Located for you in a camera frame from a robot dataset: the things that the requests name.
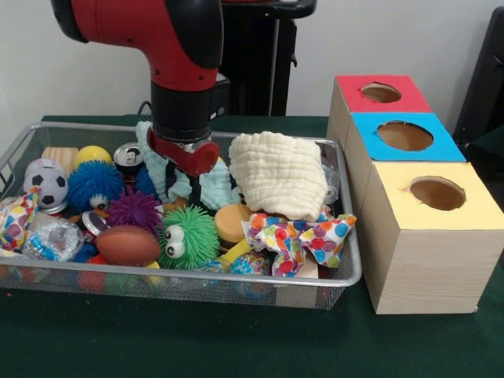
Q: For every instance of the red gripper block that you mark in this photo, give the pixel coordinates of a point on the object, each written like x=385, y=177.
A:
x=189, y=156

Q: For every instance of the mint green waffle cloth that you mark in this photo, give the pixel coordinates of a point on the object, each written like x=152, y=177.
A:
x=220, y=189

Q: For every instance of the cream yellow waffle cloth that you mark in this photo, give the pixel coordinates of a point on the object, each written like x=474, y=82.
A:
x=279, y=175

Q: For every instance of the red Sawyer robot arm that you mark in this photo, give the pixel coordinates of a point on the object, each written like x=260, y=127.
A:
x=173, y=47

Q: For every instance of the clear mesh bin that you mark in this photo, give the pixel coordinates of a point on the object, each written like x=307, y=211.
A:
x=346, y=260

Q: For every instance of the wooden box with three holes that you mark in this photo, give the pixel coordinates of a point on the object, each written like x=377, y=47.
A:
x=425, y=252

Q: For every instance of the large green fuzzy ball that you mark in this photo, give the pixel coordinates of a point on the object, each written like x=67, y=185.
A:
x=189, y=238

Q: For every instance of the purple spiky ball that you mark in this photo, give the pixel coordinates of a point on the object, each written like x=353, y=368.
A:
x=134, y=210

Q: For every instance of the black red drink can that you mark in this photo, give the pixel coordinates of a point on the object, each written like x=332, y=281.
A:
x=128, y=157

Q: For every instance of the tan hamburger toy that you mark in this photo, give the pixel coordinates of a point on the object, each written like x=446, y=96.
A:
x=232, y=223

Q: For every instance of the brown football toy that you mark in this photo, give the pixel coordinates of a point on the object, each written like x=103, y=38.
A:
x=127, y=246

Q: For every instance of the blue fuzzy ball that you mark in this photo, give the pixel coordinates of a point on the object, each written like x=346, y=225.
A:
x=93, y=187

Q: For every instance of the smooth yellow ball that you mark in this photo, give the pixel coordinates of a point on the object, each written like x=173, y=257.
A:
x=93, y=154

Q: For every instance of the silver drink can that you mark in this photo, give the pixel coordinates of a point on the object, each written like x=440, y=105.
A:
x=93, y=223

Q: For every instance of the blue globe ball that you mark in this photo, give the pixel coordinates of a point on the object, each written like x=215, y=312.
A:
x=252, y=264

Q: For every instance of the pale wooden cube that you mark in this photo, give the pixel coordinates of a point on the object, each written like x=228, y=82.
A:
x=59, y=159

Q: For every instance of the colourful patchwork fabric toy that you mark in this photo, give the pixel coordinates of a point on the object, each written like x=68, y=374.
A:
x=303, y=236

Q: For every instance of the black white soccer ball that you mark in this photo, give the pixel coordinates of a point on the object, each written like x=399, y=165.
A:
x=46, y=187

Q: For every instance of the dark green table cloth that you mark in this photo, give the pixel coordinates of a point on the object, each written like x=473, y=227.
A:
x=236, y=339

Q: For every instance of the colourful polka dot fabric toy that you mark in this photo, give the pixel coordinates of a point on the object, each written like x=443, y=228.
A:
x=17, y=222

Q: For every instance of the black equipment stand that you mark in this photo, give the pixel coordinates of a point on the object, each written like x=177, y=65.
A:
x=484, y=79

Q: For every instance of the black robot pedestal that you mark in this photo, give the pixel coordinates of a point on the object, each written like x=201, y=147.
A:
x=268, y=63

